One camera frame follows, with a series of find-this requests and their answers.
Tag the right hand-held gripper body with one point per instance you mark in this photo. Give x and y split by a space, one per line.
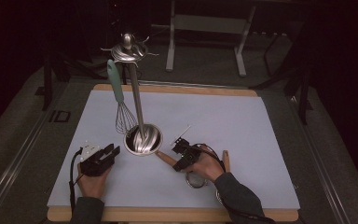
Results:
194 152

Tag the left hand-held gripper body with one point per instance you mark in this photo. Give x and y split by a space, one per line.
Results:
94 165

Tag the steel utensil stand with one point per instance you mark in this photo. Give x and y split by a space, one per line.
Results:
136 96

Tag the person's right hand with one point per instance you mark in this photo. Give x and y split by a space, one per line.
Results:
209 166

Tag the person's left hand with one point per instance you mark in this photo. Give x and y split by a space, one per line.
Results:
91 186

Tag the white table mat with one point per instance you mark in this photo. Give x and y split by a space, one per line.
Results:
214 118

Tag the dark metal stand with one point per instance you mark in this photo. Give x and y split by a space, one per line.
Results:
303 102
47 87

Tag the white metal frame stand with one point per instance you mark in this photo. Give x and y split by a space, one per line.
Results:
209 24

